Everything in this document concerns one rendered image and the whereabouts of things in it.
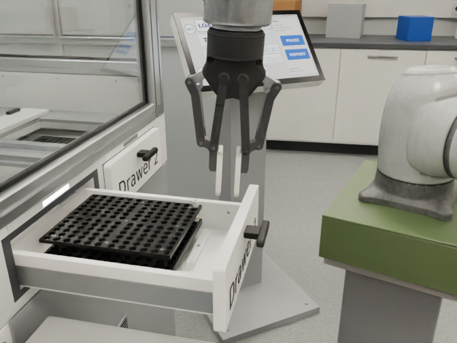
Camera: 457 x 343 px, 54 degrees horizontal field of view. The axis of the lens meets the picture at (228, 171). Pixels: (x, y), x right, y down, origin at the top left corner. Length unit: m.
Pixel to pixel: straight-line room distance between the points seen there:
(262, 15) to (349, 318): 0.76
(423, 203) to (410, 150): 0.11
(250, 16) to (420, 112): 0.44
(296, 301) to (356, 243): 1.12
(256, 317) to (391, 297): 0.95
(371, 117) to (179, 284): 3.19
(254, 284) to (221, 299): 1.44
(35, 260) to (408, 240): 0.64
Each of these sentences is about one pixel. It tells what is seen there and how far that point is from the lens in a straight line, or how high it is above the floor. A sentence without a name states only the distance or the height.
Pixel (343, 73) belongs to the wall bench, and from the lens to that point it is 3.63.
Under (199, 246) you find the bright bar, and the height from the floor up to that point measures 0.85.
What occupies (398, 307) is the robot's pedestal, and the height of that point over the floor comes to 0.64.
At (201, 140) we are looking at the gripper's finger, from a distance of 0.63.
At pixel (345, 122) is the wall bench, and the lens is 3.72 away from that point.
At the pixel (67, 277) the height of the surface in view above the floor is 0.87.
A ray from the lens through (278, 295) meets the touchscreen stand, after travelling 2.03.
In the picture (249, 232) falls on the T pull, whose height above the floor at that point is 0.91.
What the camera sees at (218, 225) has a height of 0.85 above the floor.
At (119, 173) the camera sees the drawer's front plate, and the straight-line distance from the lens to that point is 1.01.
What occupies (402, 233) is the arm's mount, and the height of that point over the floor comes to 0.86.
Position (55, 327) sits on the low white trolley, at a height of 0.76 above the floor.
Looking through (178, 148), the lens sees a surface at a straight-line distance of 2.53.
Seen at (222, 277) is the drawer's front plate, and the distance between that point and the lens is 0.61.
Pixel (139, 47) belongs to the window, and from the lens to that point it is 1.18.
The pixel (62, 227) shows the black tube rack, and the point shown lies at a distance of 0.81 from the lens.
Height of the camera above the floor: 1.27
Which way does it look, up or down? 22 degrees down
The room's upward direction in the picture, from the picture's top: straight up
